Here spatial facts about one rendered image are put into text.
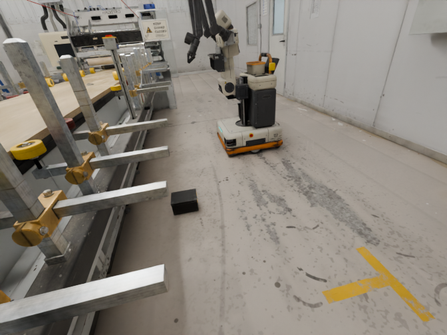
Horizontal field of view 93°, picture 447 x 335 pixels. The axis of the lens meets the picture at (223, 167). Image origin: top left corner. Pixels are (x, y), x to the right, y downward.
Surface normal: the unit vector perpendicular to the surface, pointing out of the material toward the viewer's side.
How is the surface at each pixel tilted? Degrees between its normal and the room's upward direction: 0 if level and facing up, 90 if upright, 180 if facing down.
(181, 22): 90
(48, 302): 0
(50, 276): 0
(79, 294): 0
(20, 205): 90
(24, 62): 90
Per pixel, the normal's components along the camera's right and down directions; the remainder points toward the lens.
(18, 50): 0.22, 0.48
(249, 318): -0.08, -0.86
